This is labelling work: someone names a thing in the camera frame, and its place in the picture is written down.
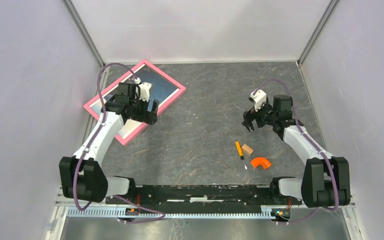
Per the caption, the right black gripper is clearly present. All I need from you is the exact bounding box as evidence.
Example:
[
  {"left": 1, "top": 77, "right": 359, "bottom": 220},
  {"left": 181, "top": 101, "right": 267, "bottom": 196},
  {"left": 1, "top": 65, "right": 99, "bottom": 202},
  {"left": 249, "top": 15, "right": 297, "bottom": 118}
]
[{"left": 241, "top": 98, "right": 278, "bottom": 133}]

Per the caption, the orange handled screwdriver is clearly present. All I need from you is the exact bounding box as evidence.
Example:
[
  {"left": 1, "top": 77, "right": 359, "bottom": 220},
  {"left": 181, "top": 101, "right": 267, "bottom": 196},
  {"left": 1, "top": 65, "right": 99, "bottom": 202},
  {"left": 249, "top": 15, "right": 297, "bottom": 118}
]
[{"left": 235, "top": 141, "right": 248, "bottom": 170}]

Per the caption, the pink wooden photo frame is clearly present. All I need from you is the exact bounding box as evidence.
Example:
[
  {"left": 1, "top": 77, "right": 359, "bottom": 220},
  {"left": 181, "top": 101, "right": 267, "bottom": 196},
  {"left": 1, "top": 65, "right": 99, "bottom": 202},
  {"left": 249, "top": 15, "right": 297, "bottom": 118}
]
[{"left": 83, "top": 59, "right": 186, "bottom": 146}]

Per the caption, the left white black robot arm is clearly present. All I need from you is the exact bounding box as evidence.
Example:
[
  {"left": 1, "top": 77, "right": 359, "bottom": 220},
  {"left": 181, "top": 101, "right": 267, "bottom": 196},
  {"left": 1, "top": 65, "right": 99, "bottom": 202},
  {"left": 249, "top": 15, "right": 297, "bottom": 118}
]
[{"left": 58, "top": 82, "right": 159, "bottom": 204}]

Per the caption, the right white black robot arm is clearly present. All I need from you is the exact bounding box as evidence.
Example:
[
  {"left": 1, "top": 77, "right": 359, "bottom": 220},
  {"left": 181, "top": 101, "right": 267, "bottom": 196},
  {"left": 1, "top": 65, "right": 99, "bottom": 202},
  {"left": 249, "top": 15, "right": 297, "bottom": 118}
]
[{"left": 242, "top": 90, "right": 352, "bottom": 211}]

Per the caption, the small wooden block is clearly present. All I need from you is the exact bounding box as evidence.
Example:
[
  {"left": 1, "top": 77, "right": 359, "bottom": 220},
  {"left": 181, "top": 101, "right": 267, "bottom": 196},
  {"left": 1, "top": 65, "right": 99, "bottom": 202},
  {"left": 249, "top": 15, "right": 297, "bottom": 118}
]
[{"left": 241, "top": 144, "right": 254, "bottom": 156}]

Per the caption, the orange curved pipe piece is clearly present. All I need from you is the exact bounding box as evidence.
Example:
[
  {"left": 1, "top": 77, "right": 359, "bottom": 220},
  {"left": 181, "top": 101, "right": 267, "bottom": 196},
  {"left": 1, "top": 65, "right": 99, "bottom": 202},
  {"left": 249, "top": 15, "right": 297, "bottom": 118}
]
[{"left": 250, "top": 157, "right": 272, "bottom": 170}]

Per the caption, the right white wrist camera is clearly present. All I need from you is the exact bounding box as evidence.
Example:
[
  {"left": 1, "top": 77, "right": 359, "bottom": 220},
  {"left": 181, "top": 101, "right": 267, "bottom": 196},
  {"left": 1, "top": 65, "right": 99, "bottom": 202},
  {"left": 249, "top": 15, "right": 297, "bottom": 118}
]
[{"left": 249, "top": 89, "right": 267, "bottom": 112}]

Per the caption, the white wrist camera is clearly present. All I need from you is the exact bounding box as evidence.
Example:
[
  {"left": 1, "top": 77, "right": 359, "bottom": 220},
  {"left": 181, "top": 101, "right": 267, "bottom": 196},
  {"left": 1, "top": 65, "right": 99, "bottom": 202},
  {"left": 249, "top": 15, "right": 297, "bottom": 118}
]
[
  {"left": 249, "top": 89, "right": 267, "bottom": 112},
  {"left": 133, "top": 77, "right": 153, "bottom": 102}
]

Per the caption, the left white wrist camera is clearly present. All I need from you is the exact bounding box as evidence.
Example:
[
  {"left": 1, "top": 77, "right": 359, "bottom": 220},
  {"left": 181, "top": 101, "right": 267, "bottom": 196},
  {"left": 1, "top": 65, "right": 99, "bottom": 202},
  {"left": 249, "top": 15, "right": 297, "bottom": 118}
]
[{"left": 133, "top": 77, "right": 153, "bottom": 102}]

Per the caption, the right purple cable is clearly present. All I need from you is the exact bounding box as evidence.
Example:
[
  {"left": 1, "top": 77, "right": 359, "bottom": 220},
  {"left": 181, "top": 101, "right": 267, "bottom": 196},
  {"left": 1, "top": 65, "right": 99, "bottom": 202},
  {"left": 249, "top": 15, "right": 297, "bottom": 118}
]
[{"left": 252, "top": 79, "right": 340, "bottom": 226}]

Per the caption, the purple cable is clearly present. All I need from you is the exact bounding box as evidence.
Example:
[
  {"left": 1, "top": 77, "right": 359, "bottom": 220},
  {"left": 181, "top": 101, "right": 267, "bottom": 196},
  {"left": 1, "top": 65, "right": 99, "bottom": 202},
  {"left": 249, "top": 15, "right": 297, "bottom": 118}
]
[
  {"left": 252, "top": 79, "right": 340, "bottom": 226},
  {"left": 72, "top": 62, "right": 166, "bottom": 225}
]

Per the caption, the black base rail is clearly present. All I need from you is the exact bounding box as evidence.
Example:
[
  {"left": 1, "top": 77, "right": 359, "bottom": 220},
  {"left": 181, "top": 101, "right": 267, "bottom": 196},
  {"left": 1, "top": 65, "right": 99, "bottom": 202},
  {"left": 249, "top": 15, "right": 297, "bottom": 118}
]
[{"left": 123, "top": 184, "right": 303, "bottom": 215}]

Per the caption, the slotted aluminium cable duct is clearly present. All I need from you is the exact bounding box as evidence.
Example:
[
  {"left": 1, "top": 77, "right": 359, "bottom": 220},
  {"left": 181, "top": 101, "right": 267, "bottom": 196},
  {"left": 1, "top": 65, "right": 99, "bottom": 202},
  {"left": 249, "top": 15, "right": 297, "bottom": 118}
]
[{"left": 66, "top": 206, "right": 274, "bottom": 220}]

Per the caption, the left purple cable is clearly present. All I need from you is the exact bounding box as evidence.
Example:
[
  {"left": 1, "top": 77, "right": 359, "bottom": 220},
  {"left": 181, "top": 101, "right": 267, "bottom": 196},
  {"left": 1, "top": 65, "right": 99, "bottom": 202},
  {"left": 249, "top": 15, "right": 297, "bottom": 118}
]
[{"left": 72, "top": 62, "right": 166, "bottom": 225}]

